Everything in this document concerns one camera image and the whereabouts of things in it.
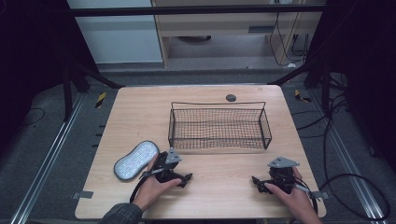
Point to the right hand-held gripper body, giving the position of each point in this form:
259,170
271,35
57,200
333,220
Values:
281,174

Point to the grey round table grommet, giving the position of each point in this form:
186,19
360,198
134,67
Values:
230,98

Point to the black horizontal frame bar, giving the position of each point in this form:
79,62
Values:
186,11

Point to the metal floor rail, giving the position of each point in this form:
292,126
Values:
46,158
345,155

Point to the grey metal table bracket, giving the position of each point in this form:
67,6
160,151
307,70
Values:
320,195
82,195

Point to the light wooden desk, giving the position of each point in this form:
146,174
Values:
224,21

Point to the black upright stand post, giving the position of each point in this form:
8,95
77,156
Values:
67,93
326,90

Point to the yellow black striped tape marker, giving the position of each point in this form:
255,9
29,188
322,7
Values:
100,100
301,96

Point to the white cabinet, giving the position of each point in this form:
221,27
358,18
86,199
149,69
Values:
115,37

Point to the silver grey oval sponge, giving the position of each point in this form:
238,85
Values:
136,160

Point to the person's right hand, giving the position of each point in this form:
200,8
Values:
292,199

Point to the black curtain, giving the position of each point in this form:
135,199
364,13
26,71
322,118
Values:
31,62
361,77

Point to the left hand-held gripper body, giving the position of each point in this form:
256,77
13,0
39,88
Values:
169,157

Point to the person's left hand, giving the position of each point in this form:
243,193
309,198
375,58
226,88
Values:
152,191

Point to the black diagonal frame strut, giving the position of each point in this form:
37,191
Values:
99,77
295,73

